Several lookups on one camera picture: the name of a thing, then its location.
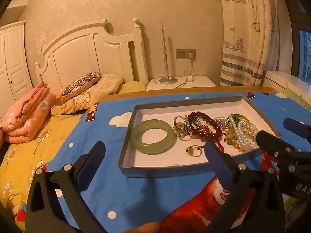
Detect yellow quilted pillow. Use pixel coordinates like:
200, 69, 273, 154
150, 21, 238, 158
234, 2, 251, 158
51, 74, 147, 115

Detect white wooden headboard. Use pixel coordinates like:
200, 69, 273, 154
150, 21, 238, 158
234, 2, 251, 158
36, 18, 149, 91

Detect blue cartoon tablecloth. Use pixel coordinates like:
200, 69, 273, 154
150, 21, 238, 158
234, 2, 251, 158
47, 93, 310, 232

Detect multicolour stone bead bracelet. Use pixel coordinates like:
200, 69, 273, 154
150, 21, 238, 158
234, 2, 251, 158
223, 126, 254, 153

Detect green gold pendant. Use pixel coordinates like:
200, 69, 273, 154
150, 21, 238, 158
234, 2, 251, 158
232, 114, 250, 125

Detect dark red bead bracelet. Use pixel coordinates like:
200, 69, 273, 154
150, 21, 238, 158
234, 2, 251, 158
187, 111, 224, 141

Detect pink folded quilt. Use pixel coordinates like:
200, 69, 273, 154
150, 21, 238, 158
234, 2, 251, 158
1, 82, 56, 144

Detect red cord charm bracelet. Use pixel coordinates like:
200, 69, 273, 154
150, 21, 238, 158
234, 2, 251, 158
185, 126, 226, 158

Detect white charger cable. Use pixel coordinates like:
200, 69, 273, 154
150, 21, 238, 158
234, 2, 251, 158
153, 57, 195, 90

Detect wall power outlet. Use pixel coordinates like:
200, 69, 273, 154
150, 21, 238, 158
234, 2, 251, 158
176, 49, 196, 59

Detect white wardrobe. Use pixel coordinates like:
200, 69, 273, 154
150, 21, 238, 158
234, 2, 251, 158
0, 21, 33, 117

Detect white nightstand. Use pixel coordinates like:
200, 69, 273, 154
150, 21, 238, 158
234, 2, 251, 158
147, 76, 217, 91

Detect window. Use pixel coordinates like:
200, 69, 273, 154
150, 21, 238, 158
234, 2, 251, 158
291, 0, 310, 85

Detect embroidered patterned pillow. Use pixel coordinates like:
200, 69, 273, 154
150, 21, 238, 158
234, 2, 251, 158
61, 72, 102, 99

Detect white pearl necklace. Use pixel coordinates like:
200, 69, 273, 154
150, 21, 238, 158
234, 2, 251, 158
228, 114, 260, 152

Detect yellow floral bedsheet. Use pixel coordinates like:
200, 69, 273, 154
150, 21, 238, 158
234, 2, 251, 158
0, 114, 82, 231

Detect green jade bangle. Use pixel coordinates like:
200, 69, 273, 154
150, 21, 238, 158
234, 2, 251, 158
129, 119, 176, 155

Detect silver pearl brooch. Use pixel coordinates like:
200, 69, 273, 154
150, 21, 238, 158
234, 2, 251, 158
214, 116, 231, 129

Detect white desk lamp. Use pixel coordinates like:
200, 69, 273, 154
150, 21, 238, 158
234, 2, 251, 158
159, 25, 178, 85

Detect boat print curtain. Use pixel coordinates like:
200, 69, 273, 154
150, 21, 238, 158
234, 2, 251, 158
220, 0, 293, 86

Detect grey shallow cardboard tray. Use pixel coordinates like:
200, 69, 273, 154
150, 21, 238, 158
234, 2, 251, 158
118, 95, 281, 178

